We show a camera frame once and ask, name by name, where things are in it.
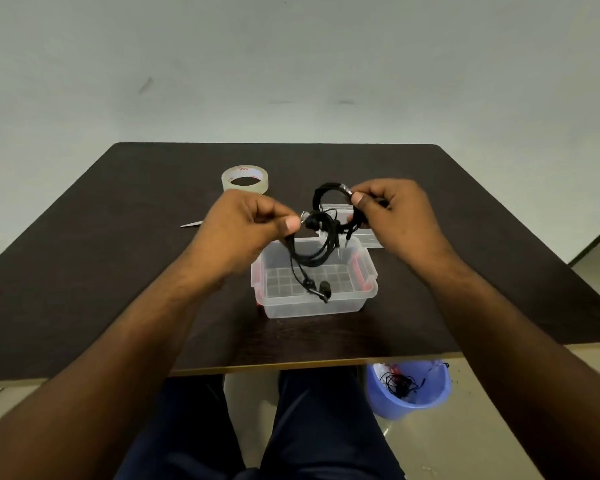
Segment person's left hand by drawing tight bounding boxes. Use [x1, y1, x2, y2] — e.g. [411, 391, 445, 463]
[187, 189, 303, 285]

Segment person's right hand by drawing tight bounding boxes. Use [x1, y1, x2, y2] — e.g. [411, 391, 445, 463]
[351, 178, 462, 288]

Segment clear tape roll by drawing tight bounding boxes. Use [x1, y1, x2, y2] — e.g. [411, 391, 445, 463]
[221, 165, 271, 195]

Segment black wired earphones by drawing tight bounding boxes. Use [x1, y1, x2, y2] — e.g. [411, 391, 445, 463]
[311, 182, 389, 245]
[283, 208, 343, 304]

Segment clear plastic box red latches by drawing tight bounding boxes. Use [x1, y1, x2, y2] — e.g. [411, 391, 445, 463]
[250, 236, 380, 320]

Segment person's right forearm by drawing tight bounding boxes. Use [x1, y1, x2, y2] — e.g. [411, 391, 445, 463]
[425, 254, 600, 480]

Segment person's left forearm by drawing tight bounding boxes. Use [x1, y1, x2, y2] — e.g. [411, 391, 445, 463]
[0, 254, 226, 480]

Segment blue plastic bin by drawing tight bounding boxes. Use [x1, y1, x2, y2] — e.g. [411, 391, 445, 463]
[364, 360, 453, 422]

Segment dark blue trousers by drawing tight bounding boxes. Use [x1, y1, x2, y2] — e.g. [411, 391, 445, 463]
[113, 367, 407, 480]

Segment black cable bundle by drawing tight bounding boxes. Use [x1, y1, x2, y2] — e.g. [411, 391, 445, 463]
[377, 363, 427, 399]

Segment black door frame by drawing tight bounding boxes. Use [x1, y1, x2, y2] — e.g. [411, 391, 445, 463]
[568, 216, 600, 269]

